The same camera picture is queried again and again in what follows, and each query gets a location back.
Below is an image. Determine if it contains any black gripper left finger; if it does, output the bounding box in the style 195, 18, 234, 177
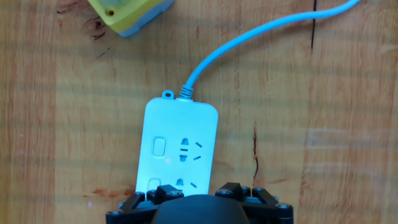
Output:
105, 184, 185, 224

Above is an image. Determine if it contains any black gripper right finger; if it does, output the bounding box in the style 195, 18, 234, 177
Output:
214, 182, 295, 224

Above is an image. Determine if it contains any white four-socket power strip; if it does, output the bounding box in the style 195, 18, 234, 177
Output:
135, 90, 219, 197

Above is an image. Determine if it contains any pale grey power strip cable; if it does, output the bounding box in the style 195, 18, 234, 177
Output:
178, 0, 361, 100

